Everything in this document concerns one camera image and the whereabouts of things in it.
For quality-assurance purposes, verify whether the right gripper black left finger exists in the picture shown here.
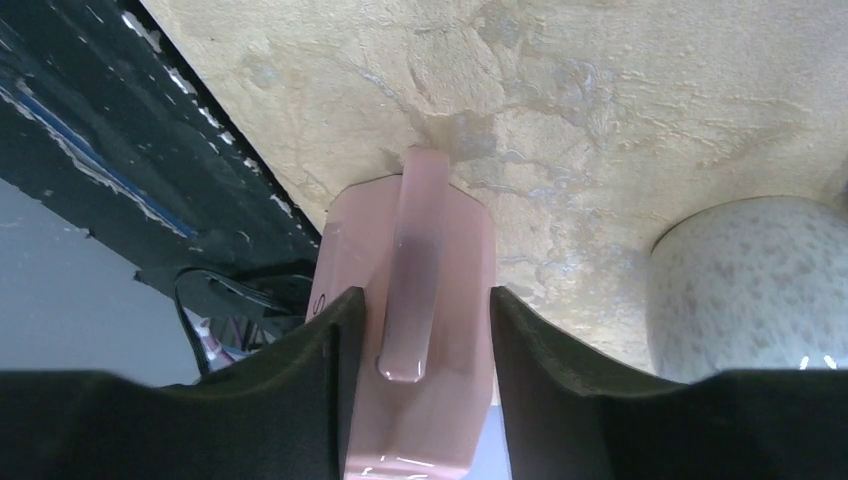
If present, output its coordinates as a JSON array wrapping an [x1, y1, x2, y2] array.
[[1, 287, 366, 479]]

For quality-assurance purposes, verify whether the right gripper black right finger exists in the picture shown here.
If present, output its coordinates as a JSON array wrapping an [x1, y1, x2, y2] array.
[[490, 287, 847, 479]]

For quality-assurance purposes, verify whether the pink faceted mug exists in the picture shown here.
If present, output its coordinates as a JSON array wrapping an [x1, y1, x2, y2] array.
[[308, 148, 496, 479]]

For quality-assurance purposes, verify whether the white speckled mug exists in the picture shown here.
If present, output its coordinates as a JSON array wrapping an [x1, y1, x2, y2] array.
[[645, 197, 847, 383]]

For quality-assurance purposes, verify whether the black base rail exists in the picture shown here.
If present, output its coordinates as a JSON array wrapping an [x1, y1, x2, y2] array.
[[1, 1, 320, 335]]

